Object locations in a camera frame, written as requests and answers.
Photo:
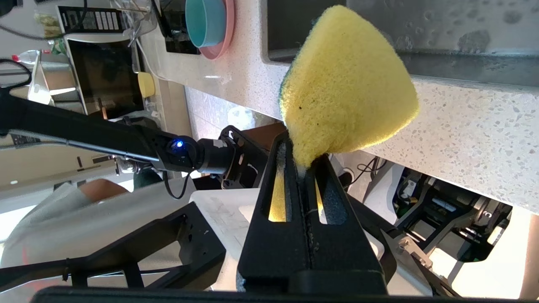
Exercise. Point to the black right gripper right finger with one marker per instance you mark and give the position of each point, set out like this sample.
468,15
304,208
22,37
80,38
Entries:
345,261

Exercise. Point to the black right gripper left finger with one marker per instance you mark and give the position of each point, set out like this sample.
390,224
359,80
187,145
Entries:
273,256

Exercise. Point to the yellow green sponge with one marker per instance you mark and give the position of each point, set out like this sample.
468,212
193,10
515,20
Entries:
345,84

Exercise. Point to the teal bowl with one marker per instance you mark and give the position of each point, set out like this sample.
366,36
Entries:
206,21

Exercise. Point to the white black robot base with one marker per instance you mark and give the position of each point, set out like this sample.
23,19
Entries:
442,210

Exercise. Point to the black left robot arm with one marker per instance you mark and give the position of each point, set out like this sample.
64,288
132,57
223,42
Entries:
84,126

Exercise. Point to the stainless steel sink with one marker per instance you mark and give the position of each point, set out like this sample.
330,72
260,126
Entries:
442,38

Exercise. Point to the brown cardboard box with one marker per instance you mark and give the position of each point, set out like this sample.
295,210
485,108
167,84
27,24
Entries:
265,134

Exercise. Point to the person in white shirt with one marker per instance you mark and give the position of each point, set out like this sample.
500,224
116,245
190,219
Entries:
63,227

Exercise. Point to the small yellow object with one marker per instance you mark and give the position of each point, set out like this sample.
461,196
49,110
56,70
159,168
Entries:
146,84

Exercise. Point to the pink plate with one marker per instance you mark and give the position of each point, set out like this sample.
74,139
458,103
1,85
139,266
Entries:
223,46

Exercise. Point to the black induction cooktop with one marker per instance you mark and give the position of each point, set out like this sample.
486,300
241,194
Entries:
179,40

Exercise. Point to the black glass door oven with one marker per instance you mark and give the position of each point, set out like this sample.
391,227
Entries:
105,75

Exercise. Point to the clear bottle red cap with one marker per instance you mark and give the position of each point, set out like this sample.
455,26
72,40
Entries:
29,55

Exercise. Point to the black metal torso frame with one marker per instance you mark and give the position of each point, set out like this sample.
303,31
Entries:
189,240

